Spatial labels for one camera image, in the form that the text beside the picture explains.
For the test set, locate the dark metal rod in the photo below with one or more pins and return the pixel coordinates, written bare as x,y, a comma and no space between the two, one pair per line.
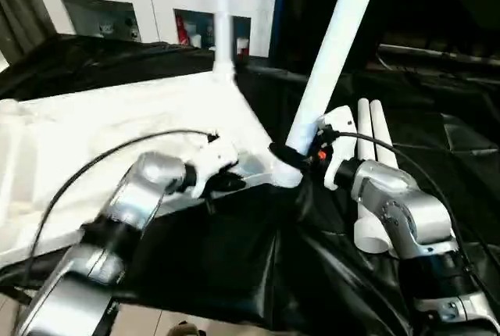
449,54

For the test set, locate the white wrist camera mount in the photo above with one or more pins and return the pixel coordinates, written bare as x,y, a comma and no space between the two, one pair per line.
341,125
213,156

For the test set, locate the dark blue fabric panel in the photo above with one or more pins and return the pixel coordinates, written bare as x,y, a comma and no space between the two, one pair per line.
279,8

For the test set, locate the black mat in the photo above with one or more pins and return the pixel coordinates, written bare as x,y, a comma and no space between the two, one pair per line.
234,254

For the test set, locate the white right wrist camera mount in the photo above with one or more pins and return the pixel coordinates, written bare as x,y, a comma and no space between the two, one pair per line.
341,125

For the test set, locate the grey curtain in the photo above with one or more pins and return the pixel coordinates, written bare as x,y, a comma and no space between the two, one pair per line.
19,11

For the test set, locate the white plastic table top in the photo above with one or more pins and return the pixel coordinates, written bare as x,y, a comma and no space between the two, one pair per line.
78,136

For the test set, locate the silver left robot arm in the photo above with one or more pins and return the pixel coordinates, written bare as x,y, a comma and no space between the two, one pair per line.
129,203

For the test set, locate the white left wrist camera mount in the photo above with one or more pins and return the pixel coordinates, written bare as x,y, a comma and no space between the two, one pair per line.
213,156

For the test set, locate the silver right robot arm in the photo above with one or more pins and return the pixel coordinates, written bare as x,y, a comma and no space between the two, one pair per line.
410,211

